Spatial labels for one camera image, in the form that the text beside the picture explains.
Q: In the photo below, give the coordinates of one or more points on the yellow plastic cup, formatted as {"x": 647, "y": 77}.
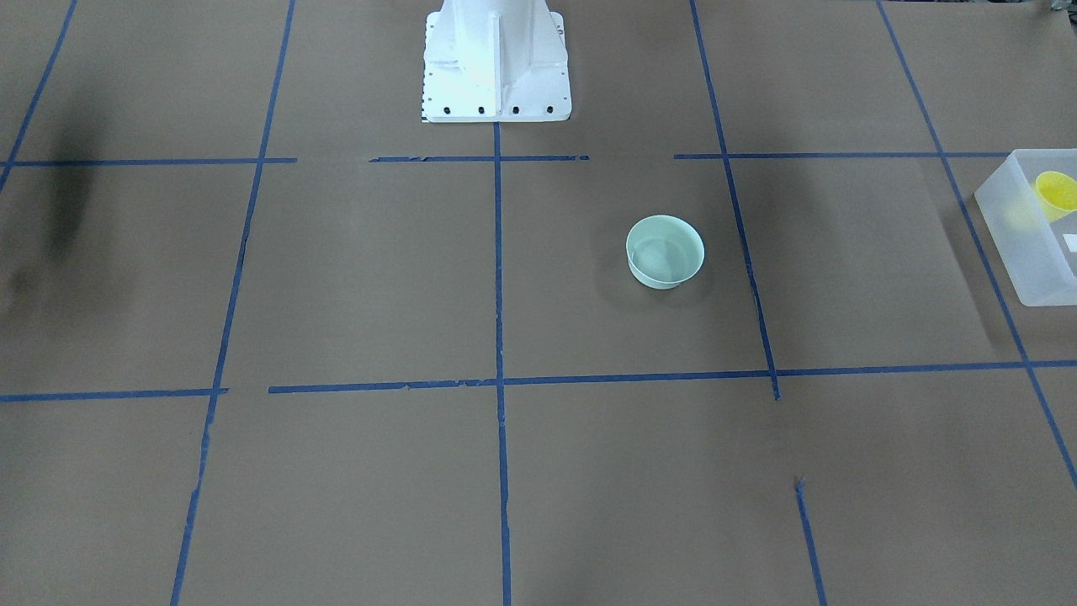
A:
{"x": 1053, "y": 197}

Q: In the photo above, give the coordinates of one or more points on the mint green bowl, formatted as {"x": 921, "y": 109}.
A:
{"x": 663, "y": 251}

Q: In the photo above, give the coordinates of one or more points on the clear plastic bin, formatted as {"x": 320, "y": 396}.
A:
{"x": 1041, "y": 263}

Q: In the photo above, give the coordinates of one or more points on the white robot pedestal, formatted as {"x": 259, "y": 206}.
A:
{"x": 495, "y": 61}

